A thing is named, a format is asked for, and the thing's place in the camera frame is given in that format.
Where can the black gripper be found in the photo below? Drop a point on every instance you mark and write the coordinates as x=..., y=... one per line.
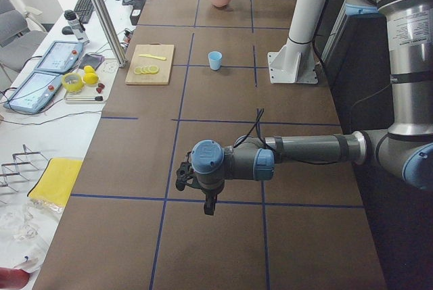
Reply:
x=210, y=195

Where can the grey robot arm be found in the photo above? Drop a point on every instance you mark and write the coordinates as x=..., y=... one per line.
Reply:
x=404, y=149

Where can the light blue paper cup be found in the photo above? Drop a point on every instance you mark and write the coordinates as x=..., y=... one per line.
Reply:
x=215, y=60

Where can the yellow plastic knife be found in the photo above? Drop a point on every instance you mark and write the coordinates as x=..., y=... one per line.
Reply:
x=153, y=56

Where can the bamboo cutting board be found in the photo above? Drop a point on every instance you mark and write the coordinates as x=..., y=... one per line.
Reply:
x=163, y=75

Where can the lemon slice front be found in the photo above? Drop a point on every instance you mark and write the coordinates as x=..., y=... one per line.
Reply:
x=138, y=70

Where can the black keyboard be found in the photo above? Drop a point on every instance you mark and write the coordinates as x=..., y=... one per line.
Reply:
x=84, y=9

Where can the bear sticker card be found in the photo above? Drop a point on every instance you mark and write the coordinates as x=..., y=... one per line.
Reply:
x=109, y=67

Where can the black cap water bottle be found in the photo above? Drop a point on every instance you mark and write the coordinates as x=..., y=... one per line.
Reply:
x=76, y=26

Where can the yellow cloth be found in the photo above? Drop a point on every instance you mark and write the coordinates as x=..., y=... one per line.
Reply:
x=56, y=182

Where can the dark grey pouch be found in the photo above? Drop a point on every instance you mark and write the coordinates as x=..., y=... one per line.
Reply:
x=91, y=59

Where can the black computer mouse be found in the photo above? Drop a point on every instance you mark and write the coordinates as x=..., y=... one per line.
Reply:
x=67, y=30

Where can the yellow lemon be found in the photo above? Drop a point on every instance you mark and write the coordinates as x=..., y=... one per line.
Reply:
x=90, y=76

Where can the white tray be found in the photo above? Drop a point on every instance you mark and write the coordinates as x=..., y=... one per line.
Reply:
x=89, y=94

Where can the yellow tape roll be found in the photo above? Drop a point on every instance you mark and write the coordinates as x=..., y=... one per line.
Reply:
x=72, y=82

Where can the upper teach pendant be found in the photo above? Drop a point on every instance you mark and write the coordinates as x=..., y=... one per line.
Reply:
x=60, y=57

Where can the teach pendant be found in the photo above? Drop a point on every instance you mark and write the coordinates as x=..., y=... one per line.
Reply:
x=35, y=92
x=60, y=57

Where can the clear plastic bag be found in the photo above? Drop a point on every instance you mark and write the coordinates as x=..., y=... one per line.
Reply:
x=26, y=233

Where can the lower teach pendant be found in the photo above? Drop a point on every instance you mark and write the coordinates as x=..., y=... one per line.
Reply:
x=35, y=92

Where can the grey office chair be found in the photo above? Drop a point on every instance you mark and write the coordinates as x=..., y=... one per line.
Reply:
x=18, y=42

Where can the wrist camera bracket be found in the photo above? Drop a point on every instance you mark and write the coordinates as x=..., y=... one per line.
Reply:
x=185, y=175

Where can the white camera pole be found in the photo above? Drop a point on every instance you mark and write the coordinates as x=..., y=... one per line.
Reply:
x=304, y=22

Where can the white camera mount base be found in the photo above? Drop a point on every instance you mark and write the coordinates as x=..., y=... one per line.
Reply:
x=292, y=64

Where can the aluminium frame post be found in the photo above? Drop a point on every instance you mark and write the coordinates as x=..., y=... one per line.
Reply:
x=109, y=31

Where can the wire rack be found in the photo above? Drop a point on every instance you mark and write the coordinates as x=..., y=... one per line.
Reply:
x=20, y=172

